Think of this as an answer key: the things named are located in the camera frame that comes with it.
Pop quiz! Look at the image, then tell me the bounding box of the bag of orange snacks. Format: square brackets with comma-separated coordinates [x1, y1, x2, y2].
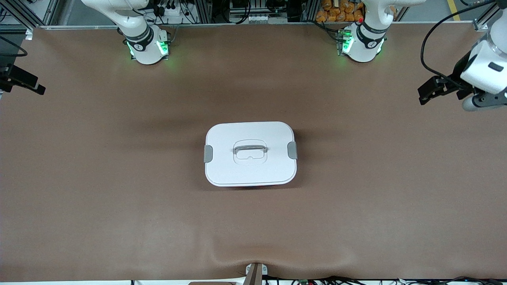
[316, 0, 365, 23]

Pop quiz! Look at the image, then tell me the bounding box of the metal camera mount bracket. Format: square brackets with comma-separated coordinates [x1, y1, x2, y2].
[244, 262, 268, 285]

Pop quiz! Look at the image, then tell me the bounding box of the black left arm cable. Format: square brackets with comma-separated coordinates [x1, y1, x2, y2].
[420, 0, 499, 80]

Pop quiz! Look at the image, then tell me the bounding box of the aluminium frame post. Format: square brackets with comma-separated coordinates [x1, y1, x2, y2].
[473, 0, 503, 31]
[0, 0, 60, 30]

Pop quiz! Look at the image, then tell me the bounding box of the brown table mat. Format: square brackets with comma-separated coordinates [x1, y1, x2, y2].
[0, 22, 507, 282]

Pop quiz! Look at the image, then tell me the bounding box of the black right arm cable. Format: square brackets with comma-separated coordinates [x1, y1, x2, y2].
[0, 36, 28, 57]

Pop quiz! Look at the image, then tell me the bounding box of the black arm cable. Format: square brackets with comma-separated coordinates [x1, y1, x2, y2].
[0, 36, 28, 57]
[420, 0, 499, 80]

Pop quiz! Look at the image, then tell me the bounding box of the white power strip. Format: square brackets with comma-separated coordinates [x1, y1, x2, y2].
[152, 3, 187, 25]

